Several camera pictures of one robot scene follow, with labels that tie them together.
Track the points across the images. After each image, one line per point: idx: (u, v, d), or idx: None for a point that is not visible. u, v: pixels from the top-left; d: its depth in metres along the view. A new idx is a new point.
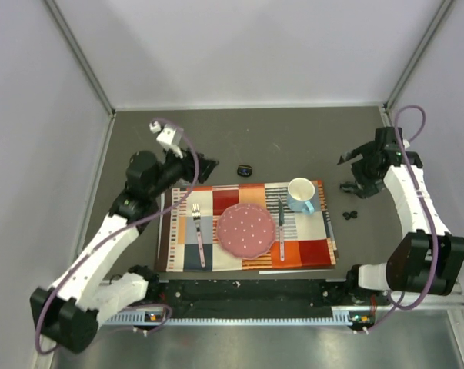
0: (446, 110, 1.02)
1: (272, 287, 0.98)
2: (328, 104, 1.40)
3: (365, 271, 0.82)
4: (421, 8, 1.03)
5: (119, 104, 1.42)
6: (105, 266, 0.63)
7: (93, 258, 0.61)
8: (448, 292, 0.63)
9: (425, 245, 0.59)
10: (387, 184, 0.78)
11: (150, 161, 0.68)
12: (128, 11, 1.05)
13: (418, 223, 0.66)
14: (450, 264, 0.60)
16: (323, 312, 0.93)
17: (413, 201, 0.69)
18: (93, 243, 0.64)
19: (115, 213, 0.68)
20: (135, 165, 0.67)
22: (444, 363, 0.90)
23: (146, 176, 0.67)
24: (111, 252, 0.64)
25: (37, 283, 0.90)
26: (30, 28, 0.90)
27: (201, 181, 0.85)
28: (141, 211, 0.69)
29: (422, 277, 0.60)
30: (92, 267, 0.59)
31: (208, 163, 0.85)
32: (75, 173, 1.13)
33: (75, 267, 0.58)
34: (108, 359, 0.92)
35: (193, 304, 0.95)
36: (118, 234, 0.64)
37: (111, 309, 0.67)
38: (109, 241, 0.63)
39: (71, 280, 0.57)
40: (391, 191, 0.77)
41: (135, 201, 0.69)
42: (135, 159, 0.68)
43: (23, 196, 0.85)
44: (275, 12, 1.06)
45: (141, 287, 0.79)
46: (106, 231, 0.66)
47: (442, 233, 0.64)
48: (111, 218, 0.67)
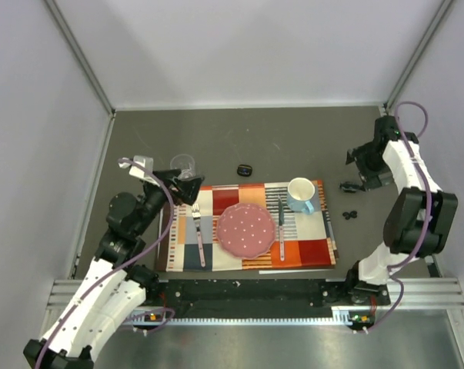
0: (446, 108, 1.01)
1: (271, 287, 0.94)
2: (328, 104, 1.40)
3: (365, 264, 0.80)
4: (420, 5, 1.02)
5: (119, 104, 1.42)
6: (95, 310, 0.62)
7: (81, 307, 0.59)
8: (442, 250, 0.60)
9: (418, 199, 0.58)
10: (385, 159, 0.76)
11: (128, 205, 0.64)
12: (127, 11, 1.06)
13: (412, 182, 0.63)
14: (443, 218, 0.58)
16: (321, 312, 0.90)
17: (408, 165, 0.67)
18: (81, 289, 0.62)
19: (101, 257, 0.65)
20: (114, 210, 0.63)
22: (444, 363, 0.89)
23: (126, 220, 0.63)
24: (99, 297, 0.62)
25: (37, 282, 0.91)
26: (30, 29, 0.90)
27: (189, 203, 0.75)
28: (128, 254, 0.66)
29: (413, 233, 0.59)
30: (81, 314, 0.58)
31: (192, 181, 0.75)
32: (75, 173, 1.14)
33: (63, 317, 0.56)
34: (108, 358, 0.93)
35: (193, 304, 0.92)
36: (105, 280, 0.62)
37: (109, 334, 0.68)
38: (97, 287, 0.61)
39: (61, 331, 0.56)
40: (388, 164, 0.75)
41: (121, 241, 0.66)
42: (114, 202, 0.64)
43: (23, 197, 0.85)
44: (273, 12, 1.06)
45: (139, 294, 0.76)
46: (93, 275, 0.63)
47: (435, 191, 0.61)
48: (98, 264, 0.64)
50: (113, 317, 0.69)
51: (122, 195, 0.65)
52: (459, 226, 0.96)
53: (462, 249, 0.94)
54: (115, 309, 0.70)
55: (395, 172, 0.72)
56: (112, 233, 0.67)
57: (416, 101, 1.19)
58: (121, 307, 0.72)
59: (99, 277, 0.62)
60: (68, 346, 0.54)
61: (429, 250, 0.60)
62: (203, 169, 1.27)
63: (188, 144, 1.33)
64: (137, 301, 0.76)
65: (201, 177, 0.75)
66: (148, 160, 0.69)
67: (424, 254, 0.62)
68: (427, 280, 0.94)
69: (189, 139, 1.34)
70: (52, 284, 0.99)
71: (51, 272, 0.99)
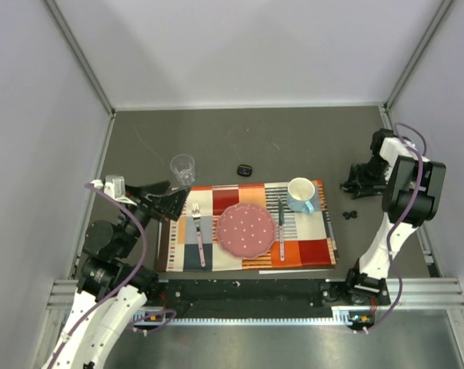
0: (446, 108, 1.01)
1: (270, 287, 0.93)
2: (327, 104, 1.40)
3: (365, 255, 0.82)
4: (420, 4, 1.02)
5: (119, 104, 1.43)
6: (88, 339, 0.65)
7: (71, 342, 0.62)
8: (434, 215, 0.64)
9: (410, 164, 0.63)
10: (382, 155, 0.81)
11: (105, 234, 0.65)
12: (127, 11, 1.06)
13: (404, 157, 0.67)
14: (434, 184, 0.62)
16: (321, 312, 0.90)
17: (402, 148, 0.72)
18: (68, 322, 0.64)
19: (85, 289, 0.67)
20: (91, 241, 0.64)
22: (445, 364, 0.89)
23: (104, 249, 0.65)
24: (88, 329, 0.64)
25: (36, 282, 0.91)
26: (30, 29, 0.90)
27: (174, 218, 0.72)
28: (110, 281, 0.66)
29: (405, 199, 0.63)
30: (72, 348, 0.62)
31: (175, 195, 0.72)
32: (74, 172, 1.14)
33: (55, 354, 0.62)
34: (108, 359, 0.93)
35: (193, 304, 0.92)
36: (90, 314, 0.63)
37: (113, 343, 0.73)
38: (83, 321, 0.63)
39: (56, 365, 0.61)
40: (383, 154, 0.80)
41: (101, 270, 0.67)
42: (90, 232, 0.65)
43: (22, 196, 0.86)
44: (273, 11, 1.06)
45: (139, 300, 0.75)
46: (78, 307, 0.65)
47: (426, 161, 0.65)
48: (81, 295, 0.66)
50: (112, 328, 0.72)
51: (98, 224, 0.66)
52: (459, 225, 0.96)
53: (462, 249, 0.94)
54: (114, 320, 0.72)
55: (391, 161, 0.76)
56: (94, 261, 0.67)
57: (416, 101, 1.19)
58: (121, 316, 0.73)
59: (84, 310, 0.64)
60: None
61: (423, 216, 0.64)
62: (203, 170, 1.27)
63: (188, 144, 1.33)
64: (138, 305, 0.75)
65: (185, 189, 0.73)
66: (118, 181, 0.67)
67: (419, 221, 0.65)
68: (427, 280, 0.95)
69: (189, 139, 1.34)
70: (52, 284, 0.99)
71: (51, 272, 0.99)
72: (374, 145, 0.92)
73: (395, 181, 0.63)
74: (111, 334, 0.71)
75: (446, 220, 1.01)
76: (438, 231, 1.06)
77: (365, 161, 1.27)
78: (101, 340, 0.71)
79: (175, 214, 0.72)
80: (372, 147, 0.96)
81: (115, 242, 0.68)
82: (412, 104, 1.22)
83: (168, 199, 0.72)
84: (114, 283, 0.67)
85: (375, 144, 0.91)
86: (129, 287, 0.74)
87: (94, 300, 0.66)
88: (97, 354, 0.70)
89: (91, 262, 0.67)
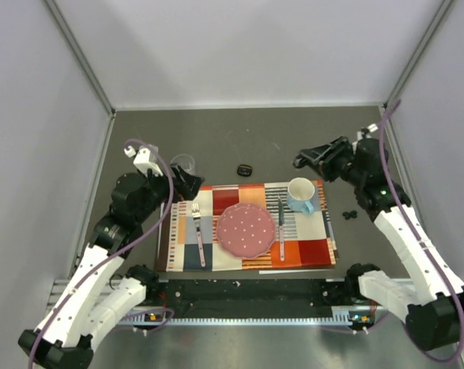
0: (446, 108, 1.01)
1: (271, 287, 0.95)
2: (327, 103, 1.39)
3: (368, 284, 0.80)
4: (421, 5, 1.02)
5: (119, 104, 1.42)
6: (91, 302, 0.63)
7: (76, 296, 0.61)
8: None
9: (449, 310, 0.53)
10: (379, 228, 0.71)
11: (135, 183, 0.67)
12: (127, 11, 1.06)
13: (432, 282, 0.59)
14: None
16: (322, 312, 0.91)
17: (416, 255, 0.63)
18: (75, 278, 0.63)
19: (97, 243, 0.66)
20: (121, 186, 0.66)
22: (445, 364, 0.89)
23: (131, 197, 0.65)
24: (93, 287, 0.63)
25: (36, 282, 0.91)
26: (30, 30, 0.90)
27: (189, 198, 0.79)
28: (123, 239, 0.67)
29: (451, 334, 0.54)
30: (77, 303, 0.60)
31: (194, 179, 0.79)
32: (74, 173, 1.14)
33: (58, 307, 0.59)
34: (107, 359, 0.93)
35: (193, 304, 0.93)
36: (100, 268, 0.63)
37: (108, 326, 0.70)
38: (91, 277, 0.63)
39: (56, 320, 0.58)
40: (385, 236, 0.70)
41: (116, 227, 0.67)
42: (121, 181, 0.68)
43: (23, 196, 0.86)
44: (273, 12, 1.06)
45: (140, 293, 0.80)
46: (88, 262, 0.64)
47: (460, 289, 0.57)
48: (92, 250, 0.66)
50: (115, 309, 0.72)
51: (129, 177, 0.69)
52: (461, 226, 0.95)
53: (463, 249, 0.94)
54: (117, 303, 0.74)
55: (398, 251, 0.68)
56: (109, 219, 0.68)
57: (416, 101, 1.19)
58: (122, 301, 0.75)
59: (94, 264, 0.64)
60: (63, 337, 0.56)
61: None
62: (204, 170, 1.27)
63: (188, 144, 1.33)
64: (137, 299, 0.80)
65: (202, 177, 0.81)
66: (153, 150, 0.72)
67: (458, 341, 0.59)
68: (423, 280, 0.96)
69: (190, 139, 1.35)
70: (52, 284, 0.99)
71: (51, 272, 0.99)
72: (359, 199, 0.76)
73: (434, 330, 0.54)
74: (111, 314, 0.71)
75: (448, 221, 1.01)
76: (438, 232, 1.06)
77: None
78: (101, 317, 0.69)
79: (191, 193, 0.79)
80: (350, 181, 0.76)
81: (142, 200, 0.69)
82: (412, 105, 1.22)
83: (188, 181, 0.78)
84: (126, 241, 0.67)
85: (362, 201, 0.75)
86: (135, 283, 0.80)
87: (106, 254, 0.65)
88: (97, 327, 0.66)
89: (107, 219, 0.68)
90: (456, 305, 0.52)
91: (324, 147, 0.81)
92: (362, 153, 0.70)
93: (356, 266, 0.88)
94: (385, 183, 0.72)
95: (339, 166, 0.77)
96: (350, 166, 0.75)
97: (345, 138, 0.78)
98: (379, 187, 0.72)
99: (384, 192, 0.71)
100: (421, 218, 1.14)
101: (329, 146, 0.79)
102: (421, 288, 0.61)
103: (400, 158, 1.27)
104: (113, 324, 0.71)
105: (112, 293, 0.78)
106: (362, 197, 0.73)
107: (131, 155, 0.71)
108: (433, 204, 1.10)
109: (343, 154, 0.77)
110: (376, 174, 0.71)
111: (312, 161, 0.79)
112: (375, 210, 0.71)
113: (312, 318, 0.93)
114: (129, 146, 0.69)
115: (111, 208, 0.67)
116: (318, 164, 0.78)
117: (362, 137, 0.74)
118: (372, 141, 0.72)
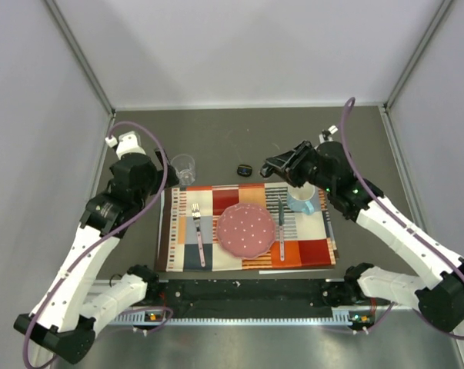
0: (446, 109, 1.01)
1: (271, 287, 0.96)
2: (327, 103, 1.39)
3: (368, 284, 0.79)
4: (420, 6, 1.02)
5: (120, 104, 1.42)
6: (87, 284, 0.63)
7: (69, 280, 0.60)
8: None
9: (458, 285, 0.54)
10: (367, 224, 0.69)
11: (140, 159, 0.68)
12: (127, 11, 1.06)
13: (432, 263, 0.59)
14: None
16: (322, 312, 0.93)
17: (408, 242, 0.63)
18: (67, 260, 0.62)
19: (88, 224, 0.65)
20: (126, 160, 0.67)
22: (445, 363, 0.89)
23: (134, 171, 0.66)
24: (88, 269, 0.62)
25: (35, 282, 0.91)
26: (29, 30, 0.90)
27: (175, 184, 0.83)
28: (116, 217, 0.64)
29: None
30: (71, 287, 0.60)
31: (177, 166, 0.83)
32: (74, 173, 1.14)
33: (51, 292, 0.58)
34: (107, 359, 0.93)
35: (193, 304, 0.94)
36: (93, 250, 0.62)
37: (111, 313, 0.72)
38: (85, 259, 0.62)
39: (51, 305, 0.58)
40: (371, 231, 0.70)
41: (108, 206, 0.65)
42: (126, 156, 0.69)
43: (22, 196, 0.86)
44: (273, 13, 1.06)
45: (141, 290, 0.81)
46: (80, 244, 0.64)
47: (458, 263, 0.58)
48: (83, 230, 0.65)
50: (117, 299, 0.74)
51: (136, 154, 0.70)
52: (462, 226, 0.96)
53: (462, 249, 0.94)
54: (118, 294, 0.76)
55: (389, 244, 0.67)
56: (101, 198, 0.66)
57: (415, 101, 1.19)
58: (125, 291, 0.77)
59: (87, 246, 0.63)
60: (58, 322, 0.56)
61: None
62: (204, 170, 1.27)
63: (188, 144, 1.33)
64: (137, 296, 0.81)
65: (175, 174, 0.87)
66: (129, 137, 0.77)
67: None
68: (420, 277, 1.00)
69: (190, 139, 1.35)
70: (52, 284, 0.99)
71: (51, 272, 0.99)
72: (333, 204, 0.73)
73: (451, 310, 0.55)
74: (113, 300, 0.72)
75: (448, 221, 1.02)
76: (438, 231, 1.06)
77: (365, 161, 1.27)
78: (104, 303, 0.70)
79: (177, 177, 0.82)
80: (318, 186, 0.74)
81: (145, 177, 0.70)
82: (412, 105, 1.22)
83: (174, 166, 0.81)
84: (120, 219, 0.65)
85: (336, 205, 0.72)
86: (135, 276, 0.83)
87: (98, 234, 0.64)
88: (100, 313, 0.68)
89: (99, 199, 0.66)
90: (462, 280, 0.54)
91: (288, 154, 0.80)
92: (325, 157, 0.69)
93: (352, 269, 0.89)
94: (355, 181, 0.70)
95: (306, 171, 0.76)
96: (315, 170, 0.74)
97: (308, 142, 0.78)
98: (351, 187, 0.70)
99: (355, 191, 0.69)
100: (421, 218, 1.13)
101: (294, 152, 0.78)
102: (424, 274, 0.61)
103: (400, 158, 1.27)
104: (115, 310, 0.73)
105: (113, 285, 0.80)
106: (338, 203, 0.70)
107: (112, 145, 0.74)
108: (433, 204, 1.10)
109: (308, 158, 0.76)
110: (345, 174, 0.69)
111: (279, 169, 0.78)
112: (353, 211, 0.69)
113: (313, 318, 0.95)
114: (111, 136, 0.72)
115: (111, 182, 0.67)
116: (285, 171, 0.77)
117: (325, 140, 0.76)
118: (335, 143, 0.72)
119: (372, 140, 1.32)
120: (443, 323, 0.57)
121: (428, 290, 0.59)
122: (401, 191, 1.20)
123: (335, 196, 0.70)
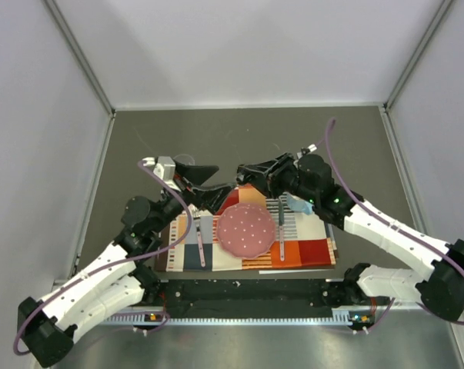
0: (445, 110, 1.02)
1: (271, 287, 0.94)
2: (328, 104, 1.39)
3: (368, 284, 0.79)
4: (420, 6, 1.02)
5: (119, 104, 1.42)
6: (95, 294, 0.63)
7: (87, 282, 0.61)
8: None
9: (450, 273, 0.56)
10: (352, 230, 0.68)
11: (141, 211, 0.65)
12: (127, 11, 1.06)
13: (422, 254, 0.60)
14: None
16: (324, 312, 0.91)
17: (395, 239, 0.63)
18: (91, 265, 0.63)
19: (120, 243, 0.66)
20: (128, 214, 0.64)
22: (445, 363, 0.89)
23: (139, 224, 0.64)
24: (104, 281, 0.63)
25: (35, 281, 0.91)
26: (29, 30, 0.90)
27: (212, 212, 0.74)
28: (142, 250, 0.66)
29: (462, 290, 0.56)
30: (84, 289, 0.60)
31: (219, 191, 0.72)
32: (75, 174, 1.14)
33: (66, 287, 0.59)
34: (107, 359, 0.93)
35: (193, 304, 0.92)
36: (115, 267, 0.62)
37: (97, 320, 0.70)
38: (105, 270, 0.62)
39: (59, 299, 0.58)
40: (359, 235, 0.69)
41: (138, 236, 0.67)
42: (130, 205, 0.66)
43: (24, 194, 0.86)
44: (274, 13, 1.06)
45: (136, 294, 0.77)
46: (105, 257, 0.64)
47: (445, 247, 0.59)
48: (115, 247, 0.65)
50: (106, 304, 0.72)
51: (139, 199, 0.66)
52: (461, 226, 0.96)
53: None
54: (110, 299, 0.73)
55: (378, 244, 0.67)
56: None
57: (416, 102, 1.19)
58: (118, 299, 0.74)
59: (111, 260, 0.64)
60: (59, 315, 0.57)
61: None
62: None
63: (189, 144, 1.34)
64: (133, 300, 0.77)
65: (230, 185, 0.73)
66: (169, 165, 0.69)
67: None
68: None
69: (190, 140, 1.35)
70: (52, 284, 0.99)
71: (51, 272, 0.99)
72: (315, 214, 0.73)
73: (452, 298, 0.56)
74: (101, 310, 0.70)
75: (448, 221, 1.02)
76: (438, 231, 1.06)
77: (364, 161, 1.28)
78: (91, 310, 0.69)
79: (213, 207, 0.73)
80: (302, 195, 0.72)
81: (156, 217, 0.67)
82: (411, 105, 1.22)
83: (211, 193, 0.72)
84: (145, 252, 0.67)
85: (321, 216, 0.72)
86: (133, 277, 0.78)
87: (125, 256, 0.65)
88: (84, 320, 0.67)
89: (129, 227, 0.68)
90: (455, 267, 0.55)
91: (269, 163, 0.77)
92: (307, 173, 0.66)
93: (349, 272, 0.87)
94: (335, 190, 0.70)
95: (288, 182, 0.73)
96: (298, 181, 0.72)
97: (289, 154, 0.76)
98: (332, 196, 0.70)
99: (338, 200, 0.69)
100: (421, 219, 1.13)
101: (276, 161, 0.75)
102: (417, 267, 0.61)
103: (400, 158, 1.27)
104: (99, 320, 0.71)
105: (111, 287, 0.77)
106: (322, 214, 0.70)
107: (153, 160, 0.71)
108: (433, 204, 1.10)
109: (289, 169, 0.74)
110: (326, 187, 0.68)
111: (260, 175, 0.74)
112: (338, 219, 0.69)
113: (313, 318, 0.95)
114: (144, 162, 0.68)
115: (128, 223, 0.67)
116: (268, 177, 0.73)
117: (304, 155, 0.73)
118: (313, 154, 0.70)
119: (372, 141, 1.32)
120: (448, 312, 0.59)
121: (426, 282, 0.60)
122: (401, 192, 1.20)
123: (319, 207, 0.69)
